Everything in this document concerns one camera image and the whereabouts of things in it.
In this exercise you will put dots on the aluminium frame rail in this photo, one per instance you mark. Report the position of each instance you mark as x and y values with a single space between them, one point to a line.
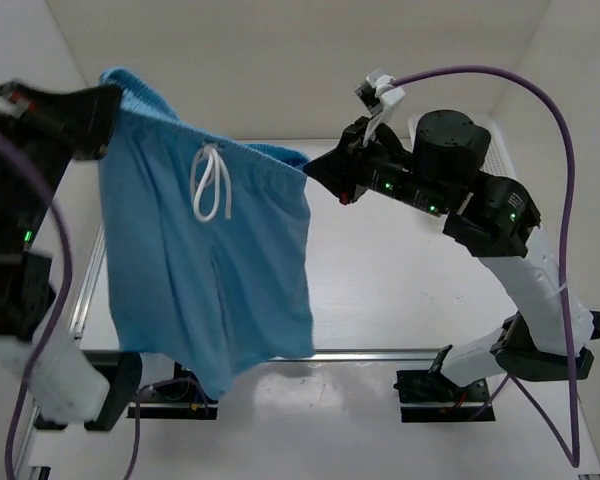
94 329

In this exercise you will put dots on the light blue shorts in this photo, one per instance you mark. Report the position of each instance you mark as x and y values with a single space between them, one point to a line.
206 241

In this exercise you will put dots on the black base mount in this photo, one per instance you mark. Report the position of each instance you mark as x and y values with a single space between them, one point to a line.
179 398
425 398

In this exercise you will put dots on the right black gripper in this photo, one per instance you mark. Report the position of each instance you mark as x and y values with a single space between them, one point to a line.
341 169

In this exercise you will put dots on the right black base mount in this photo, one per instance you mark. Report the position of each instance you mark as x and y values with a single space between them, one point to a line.
425 398

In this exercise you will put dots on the white plastic basket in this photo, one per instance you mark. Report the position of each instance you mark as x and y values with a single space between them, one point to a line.
490 145

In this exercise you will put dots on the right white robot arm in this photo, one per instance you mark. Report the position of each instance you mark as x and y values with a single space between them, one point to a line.
496 220

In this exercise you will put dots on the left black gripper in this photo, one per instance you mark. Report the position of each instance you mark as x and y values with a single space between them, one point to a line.
85 117

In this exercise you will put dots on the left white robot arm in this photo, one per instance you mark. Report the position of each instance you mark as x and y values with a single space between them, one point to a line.
68 384

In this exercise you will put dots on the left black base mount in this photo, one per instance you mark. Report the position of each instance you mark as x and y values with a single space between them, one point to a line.
179 398

